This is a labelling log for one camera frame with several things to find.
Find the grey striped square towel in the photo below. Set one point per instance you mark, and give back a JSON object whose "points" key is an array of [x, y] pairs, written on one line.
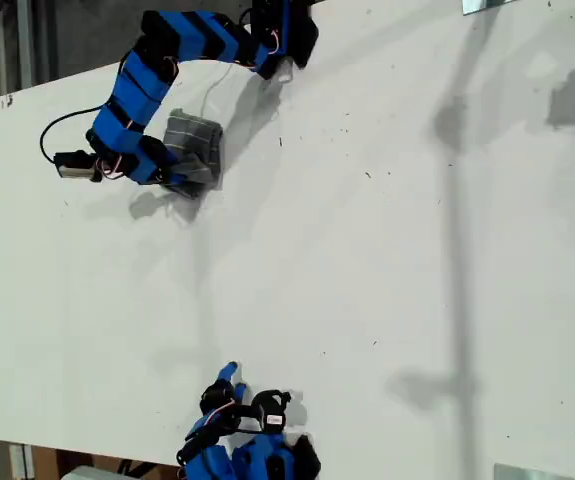
{"points": [[192, 132]]}

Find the grey metal bar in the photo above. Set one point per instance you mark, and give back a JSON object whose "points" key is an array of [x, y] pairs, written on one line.
{"points": [[19, 462]]}

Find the black camera box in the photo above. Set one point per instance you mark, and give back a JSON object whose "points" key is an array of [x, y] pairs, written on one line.
{"points": [[74, 167], [274, 422]]}

